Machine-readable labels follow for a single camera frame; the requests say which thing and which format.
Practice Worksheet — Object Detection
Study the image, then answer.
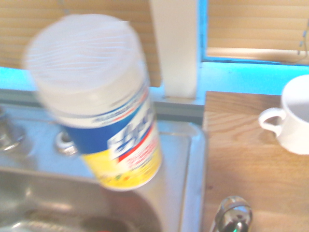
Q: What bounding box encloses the wide beige window blind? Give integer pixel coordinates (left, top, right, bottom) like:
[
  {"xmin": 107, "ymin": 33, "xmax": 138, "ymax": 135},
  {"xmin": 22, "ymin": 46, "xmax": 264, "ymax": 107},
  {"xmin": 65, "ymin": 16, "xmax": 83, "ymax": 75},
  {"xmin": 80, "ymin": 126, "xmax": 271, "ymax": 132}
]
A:
[{"xmin": 0, "ymin": 0, "xmax": 162, "ymax": 88}]

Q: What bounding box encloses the white ceramic mug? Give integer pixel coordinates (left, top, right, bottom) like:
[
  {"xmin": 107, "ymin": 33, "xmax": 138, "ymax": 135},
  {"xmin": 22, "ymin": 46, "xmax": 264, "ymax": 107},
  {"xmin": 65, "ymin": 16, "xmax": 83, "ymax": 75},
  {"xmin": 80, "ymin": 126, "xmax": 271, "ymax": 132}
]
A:
[{"xmin": 258, "ymin": 74, "xmax": 309, "ymax": 156}]

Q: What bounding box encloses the disinfecting wipes canister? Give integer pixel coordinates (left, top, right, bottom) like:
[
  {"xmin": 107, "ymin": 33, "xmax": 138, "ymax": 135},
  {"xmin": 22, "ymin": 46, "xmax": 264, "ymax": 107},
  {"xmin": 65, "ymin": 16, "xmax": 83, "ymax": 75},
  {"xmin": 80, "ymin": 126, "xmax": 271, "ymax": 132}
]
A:
[{"xmin": 24, "ymin": 13, "xmax": 163, "ymax": 192}]

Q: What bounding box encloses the stainless steel double sink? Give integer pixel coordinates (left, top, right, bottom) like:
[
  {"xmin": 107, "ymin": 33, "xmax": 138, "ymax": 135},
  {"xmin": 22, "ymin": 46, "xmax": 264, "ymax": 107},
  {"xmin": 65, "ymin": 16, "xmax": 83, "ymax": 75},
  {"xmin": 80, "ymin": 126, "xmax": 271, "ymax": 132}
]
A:
[{"xmin": 0, "ymin": 103, "xmax": 210, "ymax": 232}]

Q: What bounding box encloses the chrome sink sprayer holder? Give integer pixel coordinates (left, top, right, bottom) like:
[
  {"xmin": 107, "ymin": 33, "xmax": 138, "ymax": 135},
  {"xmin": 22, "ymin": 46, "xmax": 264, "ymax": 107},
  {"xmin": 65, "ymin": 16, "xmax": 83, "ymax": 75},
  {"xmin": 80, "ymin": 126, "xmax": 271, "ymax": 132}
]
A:
[{"xmin": 55, "ymin": 130, "xmax": 79, "ymax": 156}]

